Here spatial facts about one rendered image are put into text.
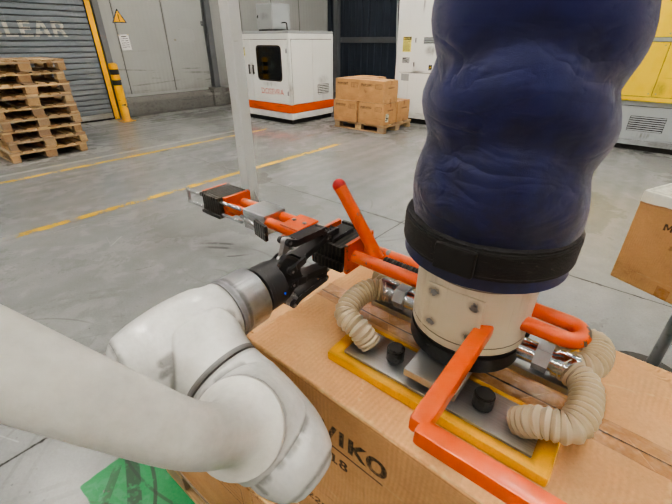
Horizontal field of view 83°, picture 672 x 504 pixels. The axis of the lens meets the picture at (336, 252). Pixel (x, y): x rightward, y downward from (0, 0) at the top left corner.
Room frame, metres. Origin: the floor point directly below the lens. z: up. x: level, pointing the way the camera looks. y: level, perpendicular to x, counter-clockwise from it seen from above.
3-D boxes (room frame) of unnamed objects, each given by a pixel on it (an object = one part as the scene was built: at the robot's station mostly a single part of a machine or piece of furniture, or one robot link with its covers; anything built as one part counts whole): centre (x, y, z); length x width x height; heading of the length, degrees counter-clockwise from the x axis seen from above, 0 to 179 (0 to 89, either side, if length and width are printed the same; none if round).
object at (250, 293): (0.46, 0.14, 1.20); 0.09 x 0.06 x 0.09; 52
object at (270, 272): (0.52, 0.09, 1.20); 0.09 x 0.07 x 0.08; 142
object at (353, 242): (0.63, -0.01, 1.20); 0.10 x 0.08 x 0.06; 142
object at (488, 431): (0.41, -0.15, 1.09); 0.34 x 0.10 x 0.05; 52
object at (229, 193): (0.86, 0.26, 1.21); 0.08 x 0.07 x 0.05; 52
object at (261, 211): (0.77, 0.16, 1.20); 0.07 x 0.07 x 0.04; 52
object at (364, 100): (8.08, -0.74, 0.45); 1.21 x 1.03 x 0.91; 50
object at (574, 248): (0.48, -0.21, 1.31); 0.23 x 0.23 x 0.04
